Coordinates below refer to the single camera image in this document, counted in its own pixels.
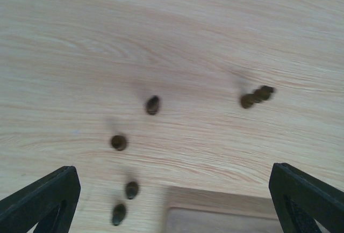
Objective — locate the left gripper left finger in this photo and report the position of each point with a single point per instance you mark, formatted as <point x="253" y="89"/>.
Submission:
<point x="46" y="205"/>

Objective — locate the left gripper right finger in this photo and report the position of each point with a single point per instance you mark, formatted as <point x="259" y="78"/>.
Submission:
<point x="302" y="201"/>

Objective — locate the wooden chess board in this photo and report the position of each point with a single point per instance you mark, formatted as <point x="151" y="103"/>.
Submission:
<point x="191" y="210"/>

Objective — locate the dark pawn left lower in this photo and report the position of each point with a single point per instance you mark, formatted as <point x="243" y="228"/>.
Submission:
<point x="118" y="214"/>

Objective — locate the dark rook left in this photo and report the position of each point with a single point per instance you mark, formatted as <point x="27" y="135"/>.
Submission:
<point x="153" y="105"/>

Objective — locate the dark pawn far left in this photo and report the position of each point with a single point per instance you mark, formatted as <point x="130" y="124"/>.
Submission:
<point x="118" y="142"/>

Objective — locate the dark queen piece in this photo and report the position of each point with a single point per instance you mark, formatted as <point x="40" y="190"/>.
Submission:
<point x="259" y="95"/>

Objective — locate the dark pawn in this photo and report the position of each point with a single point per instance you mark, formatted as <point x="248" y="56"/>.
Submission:
<point x="131" y="190"/>
<point x="118" y="214"/>
<point x="118" y="142"/>

